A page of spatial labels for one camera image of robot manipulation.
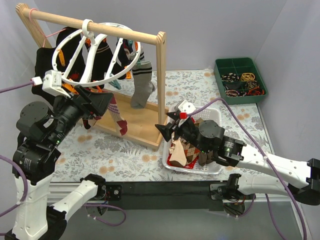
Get maroon beige purple striped sock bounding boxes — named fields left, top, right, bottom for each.
left=83, top=118, right=101, bottom=128

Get orange clothes clip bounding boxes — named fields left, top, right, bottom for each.
left=61, top=83, right=79, bottom=95

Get white round clip hanger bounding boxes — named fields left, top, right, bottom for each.
left=51, top=29, right=144, bottom=87

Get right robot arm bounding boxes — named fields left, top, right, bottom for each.
left=155, top=111, right=320, bottom=206

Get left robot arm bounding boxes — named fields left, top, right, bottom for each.
left=4, top=85, right=114, bottom=240

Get teal clothes clip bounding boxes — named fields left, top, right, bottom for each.
left=108, top=79, right=122, bottom=90

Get black garment on hanger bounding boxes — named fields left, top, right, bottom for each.
left=31, top=27, right=85, bottom=105

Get wooden clothes rack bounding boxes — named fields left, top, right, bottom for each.
left=15, top=3, right=168, bottom=150

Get white plastic laundry basket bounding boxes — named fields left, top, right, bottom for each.
left=162, top=107, right=223, bottom=176

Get beige orange green argyle sock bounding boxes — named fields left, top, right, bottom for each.
left=181, top=141, right=200, bottom=165

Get beige sock in basket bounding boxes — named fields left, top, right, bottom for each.
left=169, top=138, right=185, bottom=160

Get floral table mat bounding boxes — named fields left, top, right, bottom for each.
left=52, top=69, right=273, bottom=183

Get brown sock in basket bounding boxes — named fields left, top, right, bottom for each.
left=198, top=151, right=214, bottom=167

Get red yellow argyle sock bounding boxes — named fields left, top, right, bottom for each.
left=68, top=72, right=79, bottom=82

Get red sock in basket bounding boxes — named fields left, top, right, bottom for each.
left=166, top=153, right=199, bottom=170

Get black sock brown stripes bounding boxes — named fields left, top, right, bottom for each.
left=91, top=38, right=113, bottom=82

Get navy sock green toe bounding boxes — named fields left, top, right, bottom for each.
left=113, top=39, right=133, bottom=73

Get grey striped sock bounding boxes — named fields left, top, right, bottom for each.
left=130, top=61, right=157, bottom=109
left=130, top=49, right=145, bottom=67

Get green compartment tray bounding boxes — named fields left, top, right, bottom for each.
left=214, top=57, right=268, bottom=105

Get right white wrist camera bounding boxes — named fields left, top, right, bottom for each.
left=174, top=100, right=196, bottom=120

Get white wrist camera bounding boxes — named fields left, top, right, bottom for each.
left=31, top=70, right=71, bottom=98
left=174, top=100, right=196, bottom=120

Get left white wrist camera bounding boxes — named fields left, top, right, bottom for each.
left=31, top=70, right=71, bottom=98

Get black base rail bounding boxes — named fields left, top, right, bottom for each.
left=104, top=180, right=224, bottom=211

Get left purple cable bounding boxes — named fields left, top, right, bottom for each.
left=0, top=79, right=36, bottom=237

